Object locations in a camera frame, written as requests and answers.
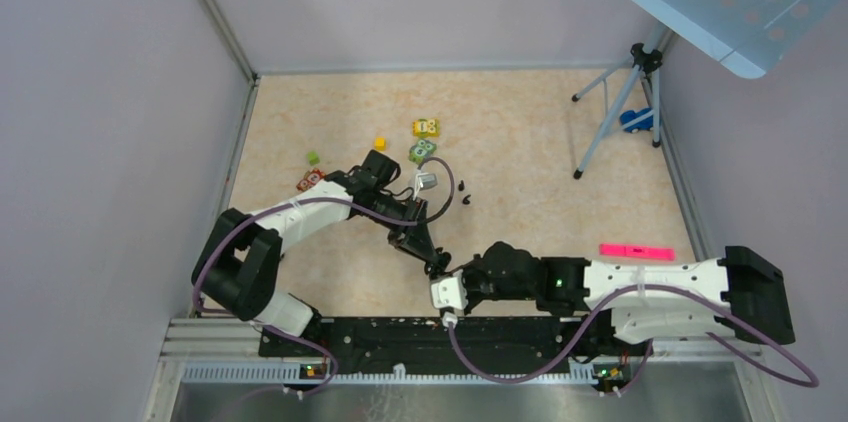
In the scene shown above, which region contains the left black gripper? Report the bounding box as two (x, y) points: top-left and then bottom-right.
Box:
(364, 189), (438, 264)

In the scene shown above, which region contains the black earbud charging case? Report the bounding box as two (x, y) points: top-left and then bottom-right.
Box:
(424, 249), (452, 280)

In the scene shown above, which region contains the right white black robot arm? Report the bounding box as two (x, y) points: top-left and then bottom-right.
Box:
(431, 242), (796, 354)

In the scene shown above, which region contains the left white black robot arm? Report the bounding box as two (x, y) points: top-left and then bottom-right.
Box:
(191, 150), (451, 356)

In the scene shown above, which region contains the green number block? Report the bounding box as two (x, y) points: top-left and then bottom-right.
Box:
(408, 139), (437, 165)

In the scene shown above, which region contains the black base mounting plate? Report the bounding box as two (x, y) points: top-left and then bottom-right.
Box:
(258, 313), (647, 377)

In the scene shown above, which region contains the small yellow cube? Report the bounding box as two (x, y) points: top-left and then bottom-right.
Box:
(374, 137), (387, 151)

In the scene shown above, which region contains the red number block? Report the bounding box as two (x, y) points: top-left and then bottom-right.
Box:
(296, 168), (325, 192)

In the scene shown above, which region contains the yellow number block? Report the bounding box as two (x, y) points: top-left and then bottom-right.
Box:
(412, 118), (441, 138)

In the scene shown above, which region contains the small green cube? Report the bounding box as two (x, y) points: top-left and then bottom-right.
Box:
(307, 152), (320, 166)

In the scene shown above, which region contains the pink marker pen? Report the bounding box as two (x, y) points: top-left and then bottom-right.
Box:
(599, 243), (676, 262)

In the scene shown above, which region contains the blue toy car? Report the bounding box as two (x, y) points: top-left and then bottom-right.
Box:
(619, 107), (654, 134)

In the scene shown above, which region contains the light blue tripod stand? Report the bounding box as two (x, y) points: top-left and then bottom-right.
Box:
(571, 22), (671, 180)

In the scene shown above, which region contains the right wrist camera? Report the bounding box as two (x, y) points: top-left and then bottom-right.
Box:
(430, 269), (468, 327)

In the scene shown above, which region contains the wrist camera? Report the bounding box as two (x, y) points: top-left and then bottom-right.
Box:
(430, 269), (468, 327)
(411, 169), (438, 198)

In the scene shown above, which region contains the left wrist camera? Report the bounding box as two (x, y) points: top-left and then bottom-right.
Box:
(411, 169), (438, 198)

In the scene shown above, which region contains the white cable duct strip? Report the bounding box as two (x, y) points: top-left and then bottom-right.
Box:
(181, 362), (597, 385)

